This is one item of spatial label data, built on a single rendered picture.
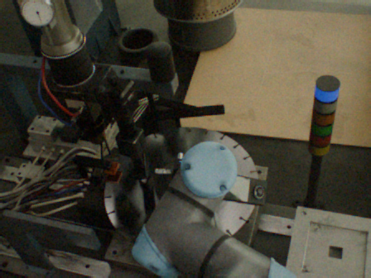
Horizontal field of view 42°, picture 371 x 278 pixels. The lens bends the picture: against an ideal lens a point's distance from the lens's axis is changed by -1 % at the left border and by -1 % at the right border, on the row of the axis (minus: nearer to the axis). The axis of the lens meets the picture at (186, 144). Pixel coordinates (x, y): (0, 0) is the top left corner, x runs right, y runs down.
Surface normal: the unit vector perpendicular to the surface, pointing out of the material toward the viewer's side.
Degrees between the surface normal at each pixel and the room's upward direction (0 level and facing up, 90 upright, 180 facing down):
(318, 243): 0
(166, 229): 22
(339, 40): 0
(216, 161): 32
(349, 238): 0
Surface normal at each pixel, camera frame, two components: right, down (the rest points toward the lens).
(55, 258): -0.11, -0.65
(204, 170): 0.03, -0.17
